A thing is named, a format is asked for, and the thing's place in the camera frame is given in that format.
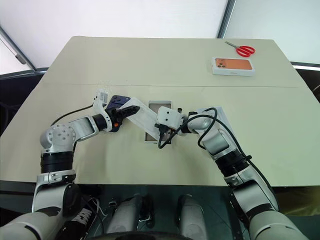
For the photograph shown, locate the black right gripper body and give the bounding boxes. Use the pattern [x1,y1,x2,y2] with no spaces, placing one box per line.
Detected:
[155,123,177,141]

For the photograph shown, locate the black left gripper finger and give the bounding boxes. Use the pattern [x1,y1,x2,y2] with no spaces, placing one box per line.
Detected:
[119,105,140,119]

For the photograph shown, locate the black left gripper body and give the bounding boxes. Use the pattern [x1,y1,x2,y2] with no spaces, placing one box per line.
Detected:
[104,105,126,128]

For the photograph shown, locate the white smartphone box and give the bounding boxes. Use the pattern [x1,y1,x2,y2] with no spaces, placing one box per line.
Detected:
[107,94,162,142]

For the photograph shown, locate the white box with orange phone print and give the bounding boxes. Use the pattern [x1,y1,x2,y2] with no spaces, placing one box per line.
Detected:
[211,56,256,77]

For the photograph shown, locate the silver right robot leg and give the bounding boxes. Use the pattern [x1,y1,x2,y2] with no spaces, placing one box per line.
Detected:
[177,194,210,240]

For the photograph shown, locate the silver robot leg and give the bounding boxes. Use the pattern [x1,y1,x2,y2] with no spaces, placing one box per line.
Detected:
[177,194,210,240]
[106,193,154,240]

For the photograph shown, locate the silver left robot leg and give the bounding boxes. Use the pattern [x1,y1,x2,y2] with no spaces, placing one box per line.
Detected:
[106,193,154,240]

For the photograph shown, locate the black shoe with white laces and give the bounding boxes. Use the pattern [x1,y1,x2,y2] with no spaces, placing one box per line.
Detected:
[71,198,101,227]

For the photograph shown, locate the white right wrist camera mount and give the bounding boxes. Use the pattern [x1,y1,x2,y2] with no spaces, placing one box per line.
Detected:
[154,106,185,131]

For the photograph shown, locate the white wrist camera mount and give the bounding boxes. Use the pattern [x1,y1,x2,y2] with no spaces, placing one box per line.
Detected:
[91,88,113,133]
[154,106,185,131]

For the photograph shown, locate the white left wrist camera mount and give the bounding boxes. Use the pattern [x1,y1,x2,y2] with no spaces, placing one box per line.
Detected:
[91,88,113,133]

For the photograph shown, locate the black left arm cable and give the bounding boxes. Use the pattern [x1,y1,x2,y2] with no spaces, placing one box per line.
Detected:
[51,104,95,127]

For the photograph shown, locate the red-handled scissors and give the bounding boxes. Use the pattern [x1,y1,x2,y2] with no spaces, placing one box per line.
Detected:
[224,41,257,58]

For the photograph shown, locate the dark grey window frame bar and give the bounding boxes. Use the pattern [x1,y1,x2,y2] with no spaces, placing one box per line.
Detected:
[216,0,237,39]
[0,26,36,70]

